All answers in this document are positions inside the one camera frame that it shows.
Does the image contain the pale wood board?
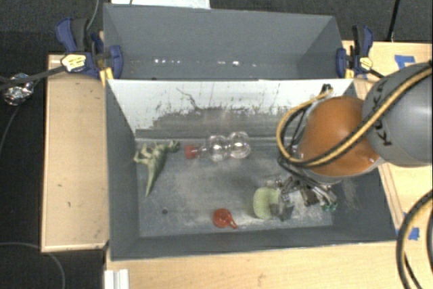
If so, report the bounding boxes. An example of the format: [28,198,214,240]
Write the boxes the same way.
[40,52,111,253]

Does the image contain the green toy dinosaur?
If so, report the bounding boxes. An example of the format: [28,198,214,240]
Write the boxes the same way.
[133,140,181,198]

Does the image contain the clear glass bottle red cap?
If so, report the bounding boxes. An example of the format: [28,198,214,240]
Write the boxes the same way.
[184,131,252,163]

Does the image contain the grey metal bin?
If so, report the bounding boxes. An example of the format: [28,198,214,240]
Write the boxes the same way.
[101,2,397,261]

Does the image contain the pale green sponge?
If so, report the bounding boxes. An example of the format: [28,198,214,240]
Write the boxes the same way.
[253,187,283,219]

